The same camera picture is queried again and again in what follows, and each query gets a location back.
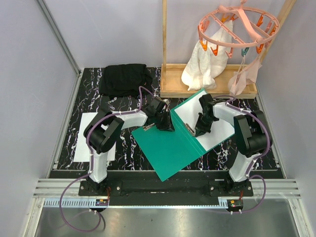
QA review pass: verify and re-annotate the white hanging towel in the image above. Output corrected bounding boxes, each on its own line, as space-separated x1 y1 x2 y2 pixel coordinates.
181 19 235 91

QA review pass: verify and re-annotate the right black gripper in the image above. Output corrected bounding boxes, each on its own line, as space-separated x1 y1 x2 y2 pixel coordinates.
195 113 216 138

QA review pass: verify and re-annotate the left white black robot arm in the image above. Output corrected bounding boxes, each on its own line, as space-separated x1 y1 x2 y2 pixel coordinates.
83 97 175 196

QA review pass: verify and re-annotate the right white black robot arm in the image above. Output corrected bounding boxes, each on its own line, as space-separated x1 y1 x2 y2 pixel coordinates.
195 94 273 196

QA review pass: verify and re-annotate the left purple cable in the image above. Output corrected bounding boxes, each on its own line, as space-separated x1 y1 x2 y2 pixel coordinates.
59 85 155 233

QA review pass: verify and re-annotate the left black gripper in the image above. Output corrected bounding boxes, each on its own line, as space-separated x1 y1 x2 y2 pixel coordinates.
154 110 174 132

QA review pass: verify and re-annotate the pink hanging mesh cloth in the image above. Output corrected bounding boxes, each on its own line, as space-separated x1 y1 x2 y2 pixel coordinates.
228 54 262 96

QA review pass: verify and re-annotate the green file folder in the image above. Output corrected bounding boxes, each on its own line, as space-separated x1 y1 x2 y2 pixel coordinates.
132 89 234 181

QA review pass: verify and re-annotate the pink round clip hanger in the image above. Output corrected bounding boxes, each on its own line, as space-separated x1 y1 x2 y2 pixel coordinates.
197 0 281 58

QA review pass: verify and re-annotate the metal folder binding clasp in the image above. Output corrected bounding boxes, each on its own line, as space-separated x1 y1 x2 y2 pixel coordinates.
185 123 195 137

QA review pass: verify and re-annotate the wooden rack frame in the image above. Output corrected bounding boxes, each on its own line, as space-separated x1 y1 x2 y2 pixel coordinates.
160 0 295 99

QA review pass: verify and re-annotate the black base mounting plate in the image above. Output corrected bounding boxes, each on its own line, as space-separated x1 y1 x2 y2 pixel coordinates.
79 171 254 207

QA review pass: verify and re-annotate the black folded cloth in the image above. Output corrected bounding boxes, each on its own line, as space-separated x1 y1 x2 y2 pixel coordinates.
98 64 153 99

